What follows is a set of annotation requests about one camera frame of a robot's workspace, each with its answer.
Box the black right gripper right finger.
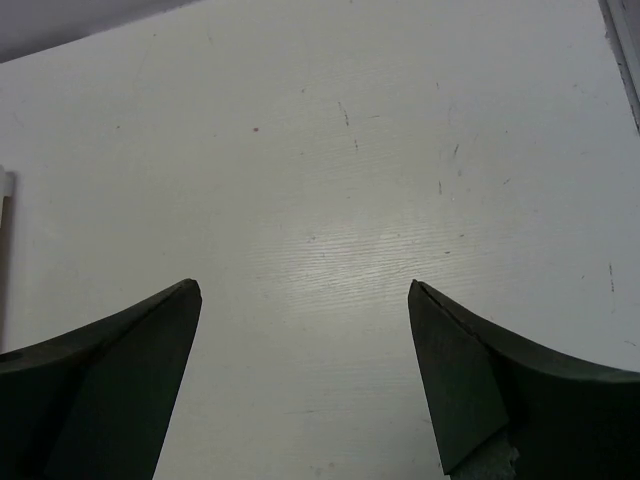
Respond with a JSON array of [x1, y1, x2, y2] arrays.
[[408, 281, 639, 479]]

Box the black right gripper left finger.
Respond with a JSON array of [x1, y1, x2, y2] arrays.
[[1, 279, 202, 479]]

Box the white dish rack drip tray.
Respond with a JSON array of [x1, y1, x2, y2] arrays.
[[1, 167, 16, 348]]

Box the aluminium table edge rail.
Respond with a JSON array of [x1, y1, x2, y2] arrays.
[[599, 0, 639, 130]]

